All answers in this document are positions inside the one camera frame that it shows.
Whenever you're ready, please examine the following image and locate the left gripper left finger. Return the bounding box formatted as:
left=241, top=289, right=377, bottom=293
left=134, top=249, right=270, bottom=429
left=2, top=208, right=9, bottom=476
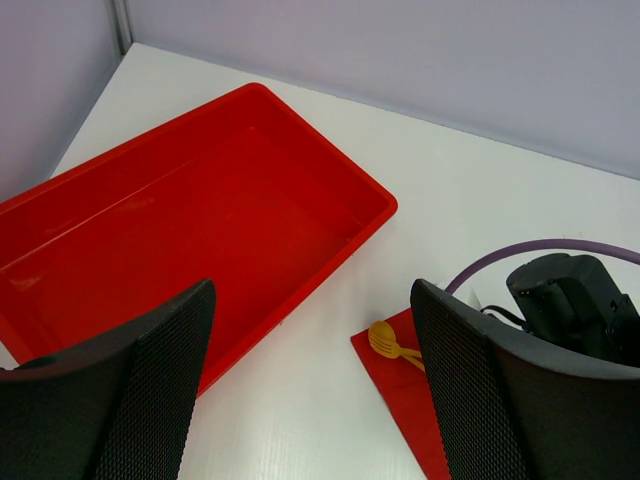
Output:
left=1, top=279, right=216, bottom=479

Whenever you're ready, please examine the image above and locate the red paper napkin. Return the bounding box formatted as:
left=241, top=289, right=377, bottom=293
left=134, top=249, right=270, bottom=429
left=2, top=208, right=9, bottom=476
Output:
left=351, top=331, right=450, bottom=480

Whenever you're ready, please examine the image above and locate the yellow plastic fork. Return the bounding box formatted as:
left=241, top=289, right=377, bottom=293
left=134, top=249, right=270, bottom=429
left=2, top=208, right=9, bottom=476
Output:
left=367, top=321, right=405, bottom=360

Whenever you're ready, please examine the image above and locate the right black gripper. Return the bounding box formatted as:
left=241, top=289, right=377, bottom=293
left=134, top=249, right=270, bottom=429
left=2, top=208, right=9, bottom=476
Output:
left=481, top=253, right=639, bottom=367

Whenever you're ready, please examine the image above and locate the yellow plastic spoon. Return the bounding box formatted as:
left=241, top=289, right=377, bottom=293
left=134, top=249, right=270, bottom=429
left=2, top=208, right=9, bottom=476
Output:
left=399, top=347, right=425, bottom=371

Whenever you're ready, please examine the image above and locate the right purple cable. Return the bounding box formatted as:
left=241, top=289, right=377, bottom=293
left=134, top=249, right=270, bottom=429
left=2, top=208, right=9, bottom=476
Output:
left=444, top=237, right=640, bottom=296

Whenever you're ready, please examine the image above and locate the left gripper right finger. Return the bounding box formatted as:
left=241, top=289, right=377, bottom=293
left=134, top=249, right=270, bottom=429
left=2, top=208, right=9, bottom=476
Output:
left=410, top=279, right=639, bottom=479

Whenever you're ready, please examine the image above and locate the left aluminium frame post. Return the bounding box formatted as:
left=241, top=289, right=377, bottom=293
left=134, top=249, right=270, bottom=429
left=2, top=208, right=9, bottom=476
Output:
left=111, top=0, right=134, bottom=55

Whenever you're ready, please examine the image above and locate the red plastic tray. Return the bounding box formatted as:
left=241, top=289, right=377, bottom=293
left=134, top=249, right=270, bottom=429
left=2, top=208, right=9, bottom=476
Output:
left=1, top=83, right=398, bottom=389

